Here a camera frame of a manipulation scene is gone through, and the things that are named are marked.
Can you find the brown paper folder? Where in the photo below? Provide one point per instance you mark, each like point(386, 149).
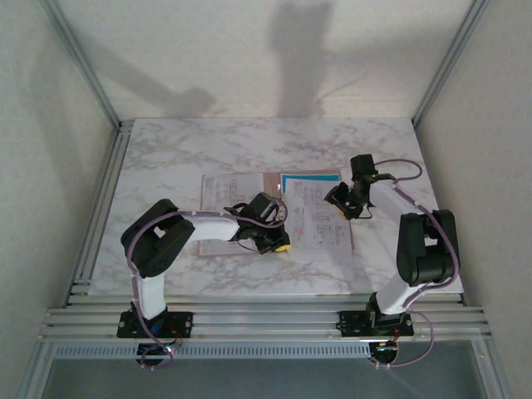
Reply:
point(272, 178)

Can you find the blue bordered paper sheet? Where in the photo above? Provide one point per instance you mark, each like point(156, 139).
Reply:
point(287, 179)

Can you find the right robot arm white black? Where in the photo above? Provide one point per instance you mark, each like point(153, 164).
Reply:
point(395, 295)

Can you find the aluminium rail bed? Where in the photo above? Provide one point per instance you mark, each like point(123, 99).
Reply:
point(266, 320)

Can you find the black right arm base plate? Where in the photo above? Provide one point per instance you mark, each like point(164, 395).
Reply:
point(353, 322)

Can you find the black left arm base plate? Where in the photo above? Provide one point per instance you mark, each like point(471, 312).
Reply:
point(183, 322)

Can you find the aluminium frame post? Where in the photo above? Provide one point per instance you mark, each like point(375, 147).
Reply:
point(82, 62)
point(494, 370)
point(449, 62)
point(33, 374)

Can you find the aluminium side rail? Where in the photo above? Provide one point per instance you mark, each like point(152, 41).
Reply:
point(114, 170)

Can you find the aluminium lower frame post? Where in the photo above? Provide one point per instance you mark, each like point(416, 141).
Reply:
point(33, 374)
point(494, 370)

